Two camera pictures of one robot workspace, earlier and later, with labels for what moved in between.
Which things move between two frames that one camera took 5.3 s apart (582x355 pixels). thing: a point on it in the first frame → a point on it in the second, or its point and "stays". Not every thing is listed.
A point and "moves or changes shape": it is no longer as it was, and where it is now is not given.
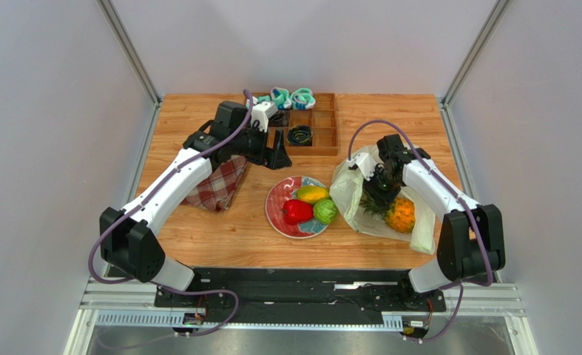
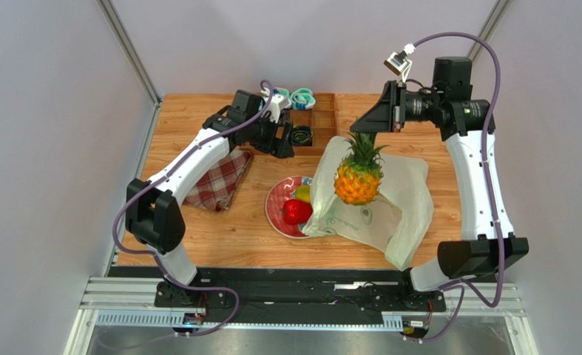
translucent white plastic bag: x=346 y=191 moves or changes shape
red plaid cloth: x=216 y=191 stays
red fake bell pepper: x=296 y=211 stays
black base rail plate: x=288 y=295 stays
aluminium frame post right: x=497 y=12 stays
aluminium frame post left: x=127 y=47 stays
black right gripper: x=381 y=183 → x=396 y=106
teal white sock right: x=302 y=98 stays
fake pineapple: x=399 y=214 → x=358 y=177
